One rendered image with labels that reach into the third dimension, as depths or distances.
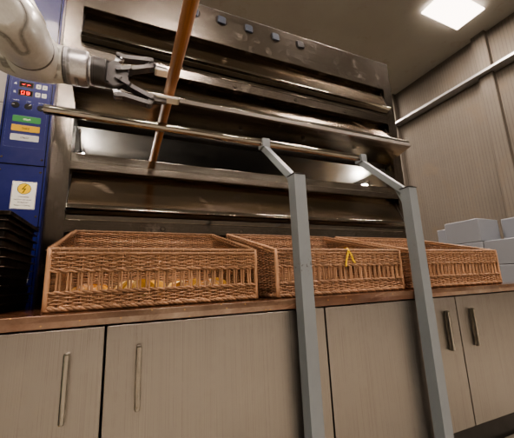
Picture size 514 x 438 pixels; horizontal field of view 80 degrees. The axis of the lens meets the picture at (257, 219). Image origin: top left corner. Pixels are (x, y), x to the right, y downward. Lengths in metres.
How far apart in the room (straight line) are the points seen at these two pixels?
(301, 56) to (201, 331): 1.71
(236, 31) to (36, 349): 1.72
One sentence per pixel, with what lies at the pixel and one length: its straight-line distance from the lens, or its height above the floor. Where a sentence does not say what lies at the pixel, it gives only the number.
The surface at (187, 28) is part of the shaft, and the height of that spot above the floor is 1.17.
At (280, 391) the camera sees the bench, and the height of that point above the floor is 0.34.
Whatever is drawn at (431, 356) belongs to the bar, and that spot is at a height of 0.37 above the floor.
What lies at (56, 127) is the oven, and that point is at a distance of 1.53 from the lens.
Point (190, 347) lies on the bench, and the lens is 0.84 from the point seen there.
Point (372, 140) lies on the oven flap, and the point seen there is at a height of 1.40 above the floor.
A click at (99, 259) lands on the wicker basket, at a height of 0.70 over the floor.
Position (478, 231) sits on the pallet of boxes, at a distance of 4.42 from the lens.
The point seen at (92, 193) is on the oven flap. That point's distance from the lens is 1.41.
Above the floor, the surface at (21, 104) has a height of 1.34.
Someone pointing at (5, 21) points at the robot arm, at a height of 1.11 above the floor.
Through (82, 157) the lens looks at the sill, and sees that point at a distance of 1.47.
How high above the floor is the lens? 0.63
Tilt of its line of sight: 12 degrees up
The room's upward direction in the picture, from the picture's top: 2 degrees counter-clockwise
